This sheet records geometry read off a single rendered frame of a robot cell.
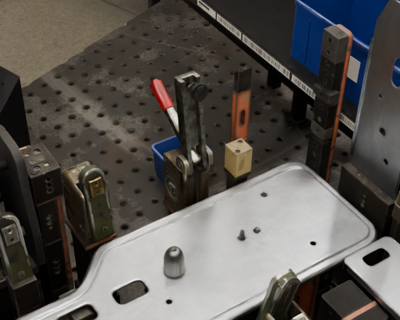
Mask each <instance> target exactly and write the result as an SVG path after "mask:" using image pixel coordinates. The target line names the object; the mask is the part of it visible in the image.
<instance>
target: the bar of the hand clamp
mask: <svg viewBox="0 0 400 320"><path fill-rule="evenodd" d="M174 82H175V95H176V101H177V114H178V126H179V133H180V145H181V152H182V155H183V156H184V157H185V158H186V160H187V161H188V163H189V175H191V174H193V166H192V152H191V148H192V147H195V146H196V151H197V153H198V154H199V155H200V156H201V160H200V162H198V165H200V166H201V167H202V168H204V169H205V168H207V167H208V164H207V155H206V140H205V131H204V116H203V100H204V99H205V98H206V96H207V94H208V88H207V86H206V85H204V84H203V83H201V76H200V75H199V74H197V73H196V72H194V71H193V70H192V71H190V72H187V73H184V74H182V75H179V76H177V77H174Z"/></svg>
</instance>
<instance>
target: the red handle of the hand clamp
mask: <svg viewBox="0 0 400 320"><path fill-rule="evenodd" d="M151 83H152V84H151V85H150V88H151V89H152V91H153V93H154V95H155V97H156V99H157V101H158V103H159V105H160V107H161V109H162V111H163V112H164V113H165V114H166V117H167V118H168V120H169V122H170V124H171V126H172V128H173V130H174V132H175V134H176V136H177V138H178V140H179V142H180V133H179V126H178V114H177V112H176V110H175V108H174V107H175V105H174V104H173V102H172V100H171V98H170V96H169V94H168V92H167V90H166V88H165V86H164V84H163V82H162V80H158V79H155V80H153V81H152V82H151ZM191 152H192V165H195V164H197V163H198V162H200V160H201V156H200V155H199V154H198V153H197V151H196V149H195V147H192V148H191Z"/></svg>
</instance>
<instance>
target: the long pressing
mask: <svg viewBox="0 0 400 320"><path fill-rule="evenodd" d="M263 193H265V194H267V196H266V197H263V196H262V194H263ZM255 227H259V229H260V232H259V233H255V232H253V229H254V228H255ZM242 229H243V230H244V236H245V240H243V241H241V240H239V239H238V237H239V232H240V230H242ZM377 236H378V235H377V230H376V228H375V226H374V225H373V224H372V223H371V222H370V221H369V220H368V219H367V218H366V217H365V216H364V215H363V214H362V213H361V212H359V211H358V210H357V209H356V208H355V207H354V206H353V205H351V204H350V203H349V202H348V201H347V200H346V199H345V198H344V197H343V196H342V195H340V194H339V193H338V192H337V191H336V190H335V189H334V188H333V187H332V186H331V185H330V184H328V183H327V182H326V181H325V180H324V179H323V178H321V177H320V176H319V175H318V174H317V173H316V172H315V171H314V170H312V169H311V168H309V167H308V166H307V165H305V164H304V163H301V162H288V163H284V164H282V165H280V166H278V167H275V168H273V169H271V170H269V171H266V172H265V173H262V174H260V175H257V176H255V177H253V178H251V179H249V180H246V181H244V182H242V183H239V184H237V185H235V186H233V187H231V188H229V189H226V190H224V191H221V192H219V193H218V194H215V195H213V196H211V197H208V198H206V199H203V200H202V201H200V202H197V203H195V204H192V205H190V206H188V207H186V208H184V209H182V210H179V211H177V212H175V213H172V214H170V215H168V216H166V217H164V218H161V219H159V220H157V221H155V222H152V223H150V224H148V225H146V226H143V227H141V228H139V229H137V230H134V231H132V232H130V233H128V234H125V235H123V236H121V237H119V238H117V239H114V240H112V241H110V242H108V243H105V244H103V245H102V246H101V247H99V248H98V249H97V250H96V251H95V252H94V254H93V256H92V258H91V261H90V264H89V266H88V268H87V271H86V273H85V275H84V278H83V281H82V283H81V285H80V286H79V287H78V289H76V290H75V291H74V292H72V293H71V294H69V295H67V296H65V297H62V298H60V299H58V300H56V301H54V302H51V303H49V304H48V305H45V306H43V307H41V308H39V309H37V310H34V311H32V312H30V313H28V314H26V315H24V316H22V317H19V318H18V319H15V320H59V319H60V318H61V317H63V316H65V315H67V314H69V313H71V312H74V311H75V310H77V309H80V308H81V307H84V306H86V305H89V306H91V307H93V309H94V310H95V312H96V314H97V317H96V318H95V319H94V320H237V319H239V318H241V317H243V316H245V315H247V314H249V313H250V312H252V311H254V310H256V309H258V308H260V307H261V306H262V303H263V300H264V298H265V295H266V293H267V290H268V288H269V283H270V280H271V279H272V278H273V277H274V276H276V275H278V274H279V273H280V272H282V271H284V270H286V269H292V270H293V272H294V273H295V274H296V275H297V277H298V278H299V280H300V281H301V283H300V286H301V285H303V284H305V283H307V282H309V281H310V280H312V279H314V278H316V277H318V276H320V275H321V274H324V273H325V272H328V271H329V270H331V269H333V268H335V267H337V266H338V265H340V264H342V263H344V260H345V258H346V257H347V256H349V255H351V254H353V253H355V252H356V251H358V250H360V249H362V248H364V247H366V246H367V245H369V244H371V243H374V242H375V241H377ZM311 241H314V242H316V245H314V246H313V245H311V244H310V242H311ZM170 246H178V247H179V248H180V249H181V250H182V251H183V253H184V257H185V273H184V275H183V276H181V277H179V278H176V279H172V278H169V277H167V276H166V275H165V274H164V254H165V252H166V250H167V249H168V248H169V247H170ZM137 281H139V282H141V283H143V285H144V286H145V287H146V288H147V293H146V294H145V295H143V296H141V297H139V298H136V299H134V300H132V301H130V302H128V303H126V304H123V305H121V304H119V303H117V302H116V300H115V298H114V297H113V293H114V292H115V291H117V290H120V289H121V288H124V287H125V286H127V285H129V284H132V283H134V282H137ZM167 300H171V301H172V303H171V304H167V303H166V301H167Z"/></svg>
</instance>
